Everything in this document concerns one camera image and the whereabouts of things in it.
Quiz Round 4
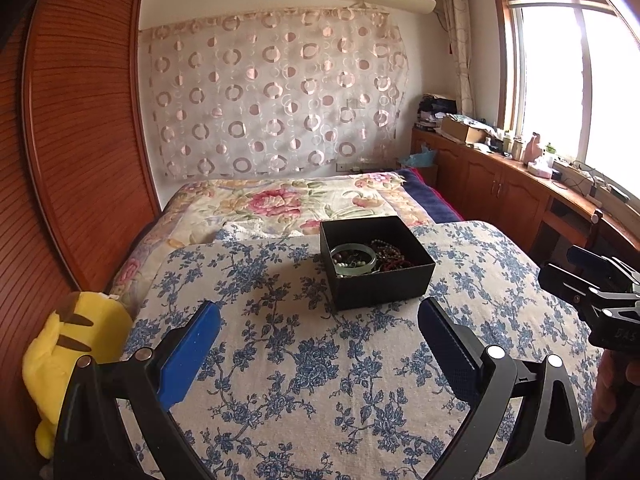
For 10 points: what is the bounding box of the blue floral bed sheet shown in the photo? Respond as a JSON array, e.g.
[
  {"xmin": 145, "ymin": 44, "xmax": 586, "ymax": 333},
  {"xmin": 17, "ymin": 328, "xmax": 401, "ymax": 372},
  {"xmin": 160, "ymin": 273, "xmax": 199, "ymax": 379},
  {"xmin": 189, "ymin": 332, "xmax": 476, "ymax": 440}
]
[{"xmin": 117, "ymin": 220, "xmax": 607, "ymax": 480}]

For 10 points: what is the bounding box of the pink floral quilt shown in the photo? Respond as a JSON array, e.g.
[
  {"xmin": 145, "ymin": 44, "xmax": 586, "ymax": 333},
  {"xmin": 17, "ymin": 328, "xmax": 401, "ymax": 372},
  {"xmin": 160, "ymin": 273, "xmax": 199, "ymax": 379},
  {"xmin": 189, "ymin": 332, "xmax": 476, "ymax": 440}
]
[{"xmin": 107, "ymin": 170, "xmax": 416, "ymax": 307}]

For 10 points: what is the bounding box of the teal plastic bag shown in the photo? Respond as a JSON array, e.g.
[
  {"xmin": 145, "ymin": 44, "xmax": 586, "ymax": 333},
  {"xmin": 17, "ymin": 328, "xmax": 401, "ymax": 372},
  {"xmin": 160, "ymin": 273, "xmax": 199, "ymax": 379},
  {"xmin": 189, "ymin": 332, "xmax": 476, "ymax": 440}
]
[{"xmin": 399, "ymin": 145, "xmax": 439, "ymax": 169}]

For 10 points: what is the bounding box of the yellow plush toy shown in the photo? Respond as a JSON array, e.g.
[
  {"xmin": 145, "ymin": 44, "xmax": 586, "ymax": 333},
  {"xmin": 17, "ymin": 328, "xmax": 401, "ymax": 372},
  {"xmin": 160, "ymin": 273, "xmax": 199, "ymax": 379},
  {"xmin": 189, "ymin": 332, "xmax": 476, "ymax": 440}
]
[{"xmin": 22, "ymin": 291, "xmax": 134, "ymax": 460}]

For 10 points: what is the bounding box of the wooden framed window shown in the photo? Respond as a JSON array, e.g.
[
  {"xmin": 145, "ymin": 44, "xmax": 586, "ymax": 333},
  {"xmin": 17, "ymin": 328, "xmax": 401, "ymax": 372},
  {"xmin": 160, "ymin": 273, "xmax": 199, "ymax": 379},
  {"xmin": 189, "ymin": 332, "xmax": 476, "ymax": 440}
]
[{"xmin": 491, "ymin": 0, "xmax": 640, "ymax": 188}]

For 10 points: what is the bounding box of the black jewelry box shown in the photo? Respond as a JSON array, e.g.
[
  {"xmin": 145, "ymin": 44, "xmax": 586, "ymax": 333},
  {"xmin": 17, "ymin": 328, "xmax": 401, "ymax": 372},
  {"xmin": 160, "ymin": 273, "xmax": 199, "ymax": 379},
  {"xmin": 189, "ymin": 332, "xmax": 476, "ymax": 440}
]
[{"xmin": 319, "ymin": 215, "xmax": 436, "ymax": 311}]

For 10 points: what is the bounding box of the circle-patterned sheer wall cloth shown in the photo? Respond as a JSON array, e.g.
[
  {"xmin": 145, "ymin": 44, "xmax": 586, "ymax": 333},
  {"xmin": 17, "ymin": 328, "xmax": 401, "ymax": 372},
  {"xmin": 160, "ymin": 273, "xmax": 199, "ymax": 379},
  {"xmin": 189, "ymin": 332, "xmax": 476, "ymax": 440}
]
[{"xmin": 137, "ymin": 2, "xmax": 412, "ymax": 179}]

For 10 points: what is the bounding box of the long wooden cabinet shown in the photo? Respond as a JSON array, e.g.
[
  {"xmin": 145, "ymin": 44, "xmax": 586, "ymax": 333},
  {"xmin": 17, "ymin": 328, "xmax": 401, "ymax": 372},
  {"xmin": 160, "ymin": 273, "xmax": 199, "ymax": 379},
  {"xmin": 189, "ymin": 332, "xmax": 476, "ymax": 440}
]
[{"xmin": 411, "ymin": 125, "xmax": 640, "ymax": 273}]

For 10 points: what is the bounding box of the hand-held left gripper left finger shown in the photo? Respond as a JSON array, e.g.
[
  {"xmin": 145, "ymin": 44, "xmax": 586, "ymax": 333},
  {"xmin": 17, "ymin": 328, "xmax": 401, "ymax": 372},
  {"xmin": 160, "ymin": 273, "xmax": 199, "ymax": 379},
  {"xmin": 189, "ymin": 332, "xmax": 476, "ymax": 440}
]
[{"xmin": 52, "ymin": 301, "xmax": 223, "ymax": 480}]

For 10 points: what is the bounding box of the cardboard box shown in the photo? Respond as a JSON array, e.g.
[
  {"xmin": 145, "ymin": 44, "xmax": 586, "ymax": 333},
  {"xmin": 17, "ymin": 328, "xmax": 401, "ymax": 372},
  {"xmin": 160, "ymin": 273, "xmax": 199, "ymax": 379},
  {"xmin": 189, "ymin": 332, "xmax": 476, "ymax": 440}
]
[{"xmin": 440, "ymin": 115, "xmax": 497, "ymax": 145}]

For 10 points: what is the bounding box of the dark red bead bracelet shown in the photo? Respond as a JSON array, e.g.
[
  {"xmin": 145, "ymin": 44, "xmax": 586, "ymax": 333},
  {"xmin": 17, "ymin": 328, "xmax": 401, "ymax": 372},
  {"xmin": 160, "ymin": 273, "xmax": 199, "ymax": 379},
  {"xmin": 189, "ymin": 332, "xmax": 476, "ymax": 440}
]
[{"xmin": 370, "ymin": 238, "xmax": 416, "ymax": 274}]

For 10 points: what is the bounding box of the dark purple blanket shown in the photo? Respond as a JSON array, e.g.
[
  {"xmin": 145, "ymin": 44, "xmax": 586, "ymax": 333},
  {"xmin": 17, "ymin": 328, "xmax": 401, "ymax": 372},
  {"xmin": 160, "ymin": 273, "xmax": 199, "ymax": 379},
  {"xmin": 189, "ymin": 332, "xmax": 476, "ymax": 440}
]
[{"xmin": 400, "ymin": 167, "xmax": 466, "ymax": 227}]

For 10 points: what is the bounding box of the pale green jade bangle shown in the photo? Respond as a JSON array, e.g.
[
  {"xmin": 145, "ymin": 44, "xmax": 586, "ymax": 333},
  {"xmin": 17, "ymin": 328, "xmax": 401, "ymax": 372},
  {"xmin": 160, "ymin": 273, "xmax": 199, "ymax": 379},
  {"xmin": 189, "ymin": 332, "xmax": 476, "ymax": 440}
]
[{"xmin": 330, "ymin": 243, "xmax": 377, "ymax": 277}]

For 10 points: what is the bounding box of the person's right hand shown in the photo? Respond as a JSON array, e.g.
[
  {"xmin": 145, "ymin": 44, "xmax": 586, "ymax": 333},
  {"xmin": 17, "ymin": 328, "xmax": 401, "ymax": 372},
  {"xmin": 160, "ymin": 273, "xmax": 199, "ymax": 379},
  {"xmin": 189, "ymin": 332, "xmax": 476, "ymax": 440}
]
[{"xmin": 593, "ymin": 348, "xmax": 640, "ymax": 441}]

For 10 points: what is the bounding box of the pink bottle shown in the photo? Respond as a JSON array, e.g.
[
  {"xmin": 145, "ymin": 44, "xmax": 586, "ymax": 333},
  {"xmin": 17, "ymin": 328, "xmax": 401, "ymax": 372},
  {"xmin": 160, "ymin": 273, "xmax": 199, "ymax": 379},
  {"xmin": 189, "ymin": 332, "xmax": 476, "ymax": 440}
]
[{"xmin": 522, "ymin": 132, "xmax": 546, "ymax": 166}]

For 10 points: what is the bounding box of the pile of folded clothes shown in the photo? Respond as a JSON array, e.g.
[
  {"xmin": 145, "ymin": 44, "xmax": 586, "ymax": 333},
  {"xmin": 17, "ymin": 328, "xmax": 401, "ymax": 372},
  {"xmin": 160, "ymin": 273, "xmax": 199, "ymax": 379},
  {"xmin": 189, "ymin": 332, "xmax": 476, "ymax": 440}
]
[{"xmin": 415, "ymin": 92, "xmax": 459, "ymax": 132}]

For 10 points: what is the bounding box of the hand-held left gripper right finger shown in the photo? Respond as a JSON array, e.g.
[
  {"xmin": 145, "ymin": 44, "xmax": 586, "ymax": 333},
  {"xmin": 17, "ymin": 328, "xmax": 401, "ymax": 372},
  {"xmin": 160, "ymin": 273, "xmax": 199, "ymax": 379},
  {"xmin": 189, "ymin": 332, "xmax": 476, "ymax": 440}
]
[{"xmin": 417, "ymin": 297, "xmax": 588, "ymax": 480}]

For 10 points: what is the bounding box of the patterned window curtain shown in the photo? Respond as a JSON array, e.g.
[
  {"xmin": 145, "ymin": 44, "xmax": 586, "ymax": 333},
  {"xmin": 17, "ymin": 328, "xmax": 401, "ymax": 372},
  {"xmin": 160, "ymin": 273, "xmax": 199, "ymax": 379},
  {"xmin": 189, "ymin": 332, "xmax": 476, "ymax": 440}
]
[{"xmin": 439, "ymin": 0, "xmax": 476, "ymax": 119}]

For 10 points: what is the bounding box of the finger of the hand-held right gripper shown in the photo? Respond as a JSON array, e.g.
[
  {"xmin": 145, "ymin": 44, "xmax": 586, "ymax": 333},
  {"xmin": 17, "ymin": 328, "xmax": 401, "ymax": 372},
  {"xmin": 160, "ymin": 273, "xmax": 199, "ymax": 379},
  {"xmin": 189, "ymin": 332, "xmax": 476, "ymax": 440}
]
[
  {"xmin": 569, "ymin": 245, "xmax": 632, "ymax": 277},
  {"xmin": 539, "ymin": 262, "xmax": 601, "ymax": 307}
]

